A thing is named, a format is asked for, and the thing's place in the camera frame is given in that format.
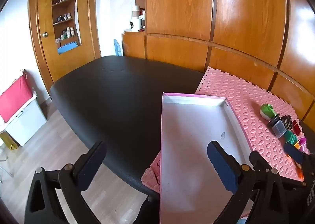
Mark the brown scalp massager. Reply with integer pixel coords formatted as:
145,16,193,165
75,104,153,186
281,115,292,129

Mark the wooden door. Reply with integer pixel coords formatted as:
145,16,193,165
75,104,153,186
28,0,102,84

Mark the red plastic block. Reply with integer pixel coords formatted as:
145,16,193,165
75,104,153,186
292,120,303,136

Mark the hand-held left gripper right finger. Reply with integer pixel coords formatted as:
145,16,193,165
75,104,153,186
207,141,284,224

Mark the green round toy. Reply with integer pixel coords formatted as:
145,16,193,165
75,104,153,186
260,104,276,120

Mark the small clear black-lidded container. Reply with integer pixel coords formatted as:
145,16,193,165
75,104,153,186
268,114,287,138

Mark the pink foam mat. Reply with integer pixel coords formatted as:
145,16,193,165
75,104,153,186
141,66,310,193

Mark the gold bag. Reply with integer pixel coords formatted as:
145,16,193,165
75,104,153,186
0,132,19,150

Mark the white container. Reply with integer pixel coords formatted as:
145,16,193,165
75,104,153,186
130,16,144,30

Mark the wooden wardrobe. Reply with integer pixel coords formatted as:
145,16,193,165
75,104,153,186
122,0,315,123

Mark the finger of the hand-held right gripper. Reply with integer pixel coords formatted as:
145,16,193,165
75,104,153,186
249,151,307,189
283,143,315,182

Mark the white storage box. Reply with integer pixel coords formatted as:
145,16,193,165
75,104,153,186
5,91,48,147

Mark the blue foam mat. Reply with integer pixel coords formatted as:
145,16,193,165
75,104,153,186
114,39,123,56

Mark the door mirror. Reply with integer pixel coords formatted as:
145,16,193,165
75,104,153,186
51,0,82,55

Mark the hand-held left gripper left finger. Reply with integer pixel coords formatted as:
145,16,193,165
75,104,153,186
25,141,107,224

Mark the teal plastic piece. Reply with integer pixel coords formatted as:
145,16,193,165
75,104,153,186
283,131,298,145

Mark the red cloth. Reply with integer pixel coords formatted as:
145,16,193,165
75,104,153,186
0,72,33,123

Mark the black massage table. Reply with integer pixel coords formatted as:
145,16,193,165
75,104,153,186
50,55,315,200

